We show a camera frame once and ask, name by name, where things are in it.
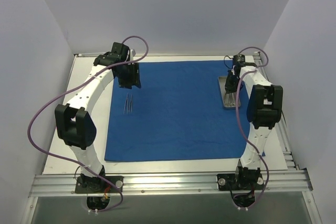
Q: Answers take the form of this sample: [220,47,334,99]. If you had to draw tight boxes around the metal instrument tray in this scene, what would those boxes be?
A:
[218,75,241,109]

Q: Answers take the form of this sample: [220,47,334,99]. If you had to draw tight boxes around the steel tweezers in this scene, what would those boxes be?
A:
[128,95,133,114]
[123,93,129,114]

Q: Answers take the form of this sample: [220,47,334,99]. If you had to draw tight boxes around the blue surgical cloth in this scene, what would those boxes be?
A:
[104,60,249,162]

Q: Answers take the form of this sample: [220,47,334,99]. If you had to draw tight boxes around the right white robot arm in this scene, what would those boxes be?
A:
[224,54,284,189]

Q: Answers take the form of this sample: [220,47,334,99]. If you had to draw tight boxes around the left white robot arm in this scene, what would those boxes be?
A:
[55,42,141,192]

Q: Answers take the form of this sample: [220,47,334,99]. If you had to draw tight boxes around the surgical scissors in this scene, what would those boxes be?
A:
[226,92,236,108]

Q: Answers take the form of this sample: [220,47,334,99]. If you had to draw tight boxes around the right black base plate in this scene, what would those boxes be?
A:
[216,173,264,191]

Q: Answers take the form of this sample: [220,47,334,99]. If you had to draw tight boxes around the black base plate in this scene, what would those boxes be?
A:
[75,174,124,194]
[216,173,264,191]

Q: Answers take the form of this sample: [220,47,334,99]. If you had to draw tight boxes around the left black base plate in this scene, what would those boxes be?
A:
[75,174,124,194]

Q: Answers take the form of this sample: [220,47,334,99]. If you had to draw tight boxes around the front aluminium rail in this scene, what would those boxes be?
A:
[29,170,312,197]

